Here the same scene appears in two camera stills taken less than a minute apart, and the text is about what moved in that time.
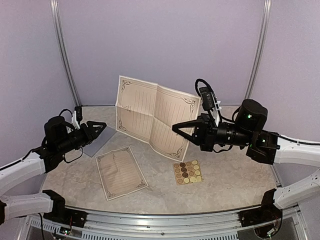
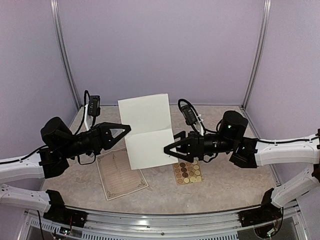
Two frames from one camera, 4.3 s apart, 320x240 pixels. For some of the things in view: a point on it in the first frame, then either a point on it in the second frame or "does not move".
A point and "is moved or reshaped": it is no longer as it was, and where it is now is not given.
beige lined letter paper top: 148,111 is moved or reshaped
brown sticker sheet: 187,172 does not move
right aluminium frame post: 263,41 does not move
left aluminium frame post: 54,8 does not move
